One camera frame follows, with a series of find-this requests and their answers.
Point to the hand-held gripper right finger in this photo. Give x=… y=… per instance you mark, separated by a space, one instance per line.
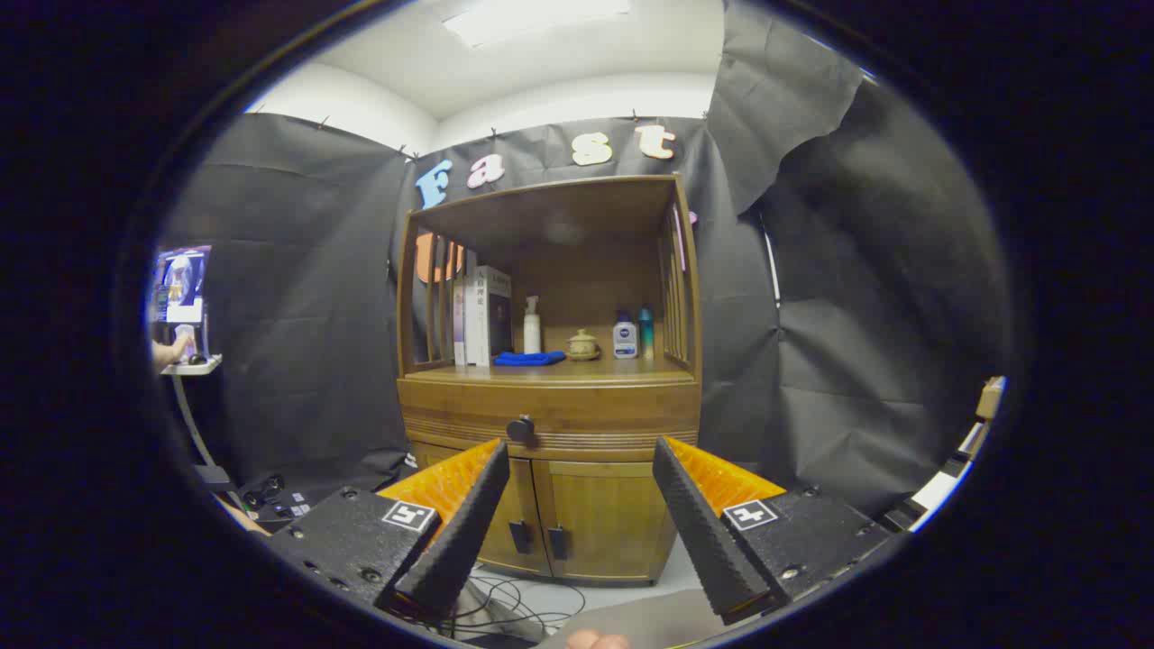
x=708 y=541

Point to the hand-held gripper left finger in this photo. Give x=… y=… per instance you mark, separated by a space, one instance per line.
x=464 y=532

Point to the wooden cabinet door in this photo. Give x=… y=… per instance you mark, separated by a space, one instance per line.
x=527 y=491
x=604 y=514

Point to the wooden countertop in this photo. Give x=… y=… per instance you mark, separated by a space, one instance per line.
x=613 y=368

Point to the wooden cabinet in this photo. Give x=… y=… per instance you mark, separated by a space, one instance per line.
x=577 y=212

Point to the blue folded cloth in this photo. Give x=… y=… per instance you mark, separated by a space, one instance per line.
x=530 y=359

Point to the black equipment box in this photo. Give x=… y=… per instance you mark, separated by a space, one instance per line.
x=275 y=500

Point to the white pump bottle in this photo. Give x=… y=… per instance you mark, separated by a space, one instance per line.
x=532 y=333

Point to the pale purple book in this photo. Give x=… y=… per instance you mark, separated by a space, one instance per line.
x=458 y=320

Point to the teal slim bottle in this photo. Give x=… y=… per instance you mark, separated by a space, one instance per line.
x=645 y=333

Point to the white lotion bottle blue cap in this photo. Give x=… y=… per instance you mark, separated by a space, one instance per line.
x=625 y=341

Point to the white book dark portrait cover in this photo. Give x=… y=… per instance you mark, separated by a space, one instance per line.
x=494 y=315

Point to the pale green lidded teacup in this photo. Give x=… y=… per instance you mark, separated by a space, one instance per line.
x=583 y=346

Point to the grey stand pole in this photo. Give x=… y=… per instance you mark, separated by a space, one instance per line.
x=185 y=415

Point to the white stand tray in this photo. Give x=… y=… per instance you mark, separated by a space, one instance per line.
x=203 y=365

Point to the lit display screen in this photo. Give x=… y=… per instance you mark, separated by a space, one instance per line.
x=180 y=279

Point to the ceiling light panel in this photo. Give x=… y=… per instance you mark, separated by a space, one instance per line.
x=532 y=18

